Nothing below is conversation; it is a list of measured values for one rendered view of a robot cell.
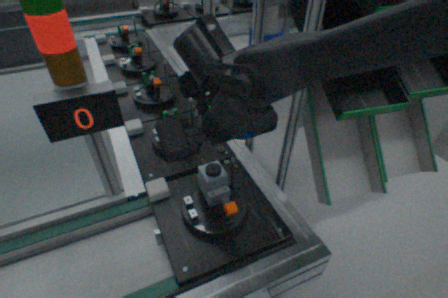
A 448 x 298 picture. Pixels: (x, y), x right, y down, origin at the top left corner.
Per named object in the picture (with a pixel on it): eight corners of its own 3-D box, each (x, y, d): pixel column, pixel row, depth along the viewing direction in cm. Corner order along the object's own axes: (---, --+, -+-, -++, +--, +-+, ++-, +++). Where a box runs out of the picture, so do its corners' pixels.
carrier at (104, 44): (161, 54, 128) (156, 25, 119) (103, 64, 120) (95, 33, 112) (147, 36, 144) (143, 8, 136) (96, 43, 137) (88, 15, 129)
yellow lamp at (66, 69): (88, 82, 45) (78, 51, 42) (53, 89, 43) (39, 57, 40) (85, 69, 48) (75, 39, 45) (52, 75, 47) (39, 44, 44)
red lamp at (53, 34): (78, 50, 42) (66, 14, 38) (39, 56, 40) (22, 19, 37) (75, 38, 45) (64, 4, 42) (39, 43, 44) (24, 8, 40)
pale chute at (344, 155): (372, 191, 64) (387, 193, 60) (317, 203, 62) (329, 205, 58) (348, 67, 66) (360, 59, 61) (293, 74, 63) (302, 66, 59)
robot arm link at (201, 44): (311, 63, 31) (246, -28, 31) (261, 91, 26) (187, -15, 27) (255, 111, 40) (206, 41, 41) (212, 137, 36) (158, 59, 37)
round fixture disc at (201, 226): (259, 223, 60) (260, 217, 59) (195, 249, 56) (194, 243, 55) (229, 178, 70) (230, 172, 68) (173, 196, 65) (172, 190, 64)
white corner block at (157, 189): (171, 201, 67) (169, 189, 64) (151, 208, 66) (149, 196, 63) (165, 187, 70) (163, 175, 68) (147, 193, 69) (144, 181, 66)
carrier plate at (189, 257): (292, 240, 60) (294, 234, 58) (179, 289, 52) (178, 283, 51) (238, 164, 76) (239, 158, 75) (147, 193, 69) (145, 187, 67)
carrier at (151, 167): (236, 161, 77) (238, 122, 69) (145, 189, 70) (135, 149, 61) (202, 113, 94) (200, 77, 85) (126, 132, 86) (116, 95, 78)
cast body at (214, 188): (230, 200, 58) (231, 175, 53) (209, 207, 56) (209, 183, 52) (213, 172, 63) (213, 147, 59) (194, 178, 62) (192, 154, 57)
